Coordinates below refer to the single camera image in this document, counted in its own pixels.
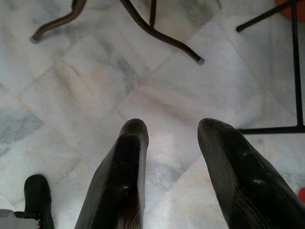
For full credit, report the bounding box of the red-orange round object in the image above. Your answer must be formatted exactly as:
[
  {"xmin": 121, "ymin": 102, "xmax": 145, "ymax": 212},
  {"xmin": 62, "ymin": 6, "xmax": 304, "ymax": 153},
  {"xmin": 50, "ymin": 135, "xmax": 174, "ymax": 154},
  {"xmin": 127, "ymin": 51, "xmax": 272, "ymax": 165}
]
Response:
[{"xmin": 275, "ymin": 0, "xmax": 305, "ymax": 22}]

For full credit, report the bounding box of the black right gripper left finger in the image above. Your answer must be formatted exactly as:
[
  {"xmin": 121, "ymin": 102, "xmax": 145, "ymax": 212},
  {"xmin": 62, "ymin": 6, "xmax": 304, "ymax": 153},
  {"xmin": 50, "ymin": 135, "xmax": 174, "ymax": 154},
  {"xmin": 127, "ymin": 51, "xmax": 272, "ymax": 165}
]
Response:
[{"xmin": 75, "ymin": 118, "xmax": 150, "ymax": 229}]

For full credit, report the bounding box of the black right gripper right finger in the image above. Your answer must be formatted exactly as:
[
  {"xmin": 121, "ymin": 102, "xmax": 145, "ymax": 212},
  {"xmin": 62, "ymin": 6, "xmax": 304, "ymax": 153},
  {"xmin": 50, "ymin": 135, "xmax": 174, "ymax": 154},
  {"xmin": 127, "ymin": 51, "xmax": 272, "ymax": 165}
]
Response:
[{"xmin": 197, "ymin": 117, "xmax": 305, "ymax": 229}]

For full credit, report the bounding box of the black metal frame stand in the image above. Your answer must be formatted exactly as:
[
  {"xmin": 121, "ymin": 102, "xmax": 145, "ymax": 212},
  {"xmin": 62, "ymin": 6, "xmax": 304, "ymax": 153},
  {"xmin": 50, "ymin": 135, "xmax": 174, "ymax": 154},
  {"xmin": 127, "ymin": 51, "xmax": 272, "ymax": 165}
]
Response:
[{"xmin": 235, "ymin": 0, "xmax": 305, "ymax": 135}]

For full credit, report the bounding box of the marble-pattern folding table, red edge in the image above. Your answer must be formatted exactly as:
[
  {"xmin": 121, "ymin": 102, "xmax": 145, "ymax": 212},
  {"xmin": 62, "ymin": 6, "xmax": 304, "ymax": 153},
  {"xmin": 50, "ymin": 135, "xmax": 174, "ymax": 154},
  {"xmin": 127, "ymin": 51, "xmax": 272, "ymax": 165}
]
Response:
[{"xmin": 30, "ymin": 0, "xmax": 205, "ymax": 65}]

